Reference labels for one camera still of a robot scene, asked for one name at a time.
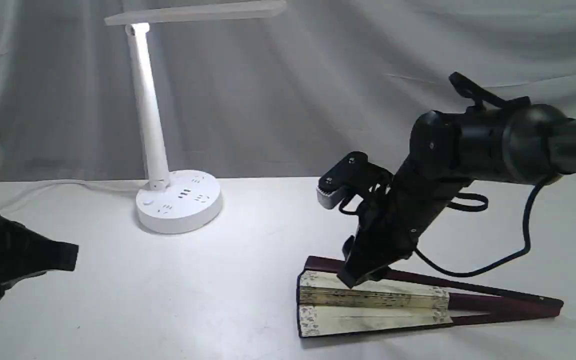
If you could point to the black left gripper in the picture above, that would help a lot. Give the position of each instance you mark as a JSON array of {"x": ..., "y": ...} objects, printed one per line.
[{"x": 17, "y": 260}]

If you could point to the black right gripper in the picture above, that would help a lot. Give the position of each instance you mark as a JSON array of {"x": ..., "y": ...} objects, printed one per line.
[{"x": 391, "y": 222}]

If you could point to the paper folding fan dark ribs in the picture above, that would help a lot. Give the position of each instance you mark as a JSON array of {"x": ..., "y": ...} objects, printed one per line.
[{"x": 404, "y": 301}]

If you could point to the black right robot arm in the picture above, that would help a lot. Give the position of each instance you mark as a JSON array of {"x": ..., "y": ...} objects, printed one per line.
[{"x": 533, "y": 145}]

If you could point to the white desk lamp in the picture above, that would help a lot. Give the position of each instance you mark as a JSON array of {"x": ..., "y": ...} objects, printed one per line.
[{"x": 174, "y": 202}]

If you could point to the grey backdrop curtain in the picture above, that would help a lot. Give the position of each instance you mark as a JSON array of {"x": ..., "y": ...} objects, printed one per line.
[{"x": 285, "y": 96}]

